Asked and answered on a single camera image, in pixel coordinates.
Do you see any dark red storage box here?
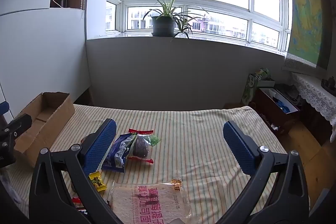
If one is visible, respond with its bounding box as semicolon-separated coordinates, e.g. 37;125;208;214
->
253;88;301;135

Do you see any white wardrobe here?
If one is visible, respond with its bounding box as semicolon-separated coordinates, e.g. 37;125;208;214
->
0;0;91;122

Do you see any potted spider plant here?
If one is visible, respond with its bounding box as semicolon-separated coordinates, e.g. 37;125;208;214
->
143;0;209;42

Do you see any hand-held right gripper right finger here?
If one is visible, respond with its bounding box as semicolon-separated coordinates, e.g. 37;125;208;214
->
210;120;310;224

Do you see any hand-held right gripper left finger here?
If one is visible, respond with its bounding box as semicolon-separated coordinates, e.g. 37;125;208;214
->
29;118;126;224

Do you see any yellow candy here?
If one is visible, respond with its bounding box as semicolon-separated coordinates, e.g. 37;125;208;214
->
89;172;108;191

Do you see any brown cardboard box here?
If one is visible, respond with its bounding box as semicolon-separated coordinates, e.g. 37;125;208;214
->
13;92;75;168

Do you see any dark ornament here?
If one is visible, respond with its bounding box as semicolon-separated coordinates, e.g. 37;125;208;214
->
322;77;336;96

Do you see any small red candy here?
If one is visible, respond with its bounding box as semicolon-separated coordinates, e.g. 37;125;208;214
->
72;197;88;214

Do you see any striped bed sheet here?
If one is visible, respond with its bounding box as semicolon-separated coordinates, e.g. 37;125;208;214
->
5;105;289;224

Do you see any white lace cloth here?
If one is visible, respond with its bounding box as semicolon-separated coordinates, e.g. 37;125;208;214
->
291;72;336;143

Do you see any blue snack packet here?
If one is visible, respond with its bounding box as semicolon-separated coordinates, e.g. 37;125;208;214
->
101;133;138;172

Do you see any clear bag of sliced bread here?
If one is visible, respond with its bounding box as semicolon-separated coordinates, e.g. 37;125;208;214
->
109;178;193;224

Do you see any wall map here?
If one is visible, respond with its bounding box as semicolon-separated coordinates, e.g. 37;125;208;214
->
285;0;331;69

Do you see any green carton box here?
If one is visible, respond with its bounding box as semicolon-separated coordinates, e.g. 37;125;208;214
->
241;68;275;106

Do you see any red clear date packet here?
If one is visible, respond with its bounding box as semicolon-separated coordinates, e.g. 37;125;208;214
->
127;129;155;164

